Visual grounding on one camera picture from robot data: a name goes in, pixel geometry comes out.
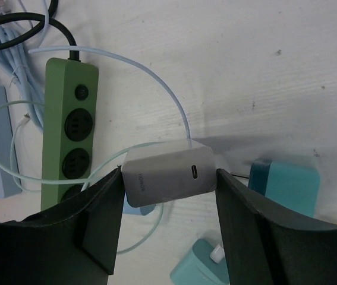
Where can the green power strip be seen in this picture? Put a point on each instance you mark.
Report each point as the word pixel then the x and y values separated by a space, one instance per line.
pixel 68 125

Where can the teal end charger plug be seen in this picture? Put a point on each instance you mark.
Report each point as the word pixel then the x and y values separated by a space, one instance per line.
pixel 202 264

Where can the small blue charger plug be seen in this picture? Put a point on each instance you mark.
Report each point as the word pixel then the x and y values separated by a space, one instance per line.
pixel 140 211

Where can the white Honor charger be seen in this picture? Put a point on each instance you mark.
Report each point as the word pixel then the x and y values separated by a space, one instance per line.
pixel 168 171

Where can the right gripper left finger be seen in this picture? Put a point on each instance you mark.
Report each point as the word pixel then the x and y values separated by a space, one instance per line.
pixel 73 242

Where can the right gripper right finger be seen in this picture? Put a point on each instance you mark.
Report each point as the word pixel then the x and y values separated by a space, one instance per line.
pixel 266 243

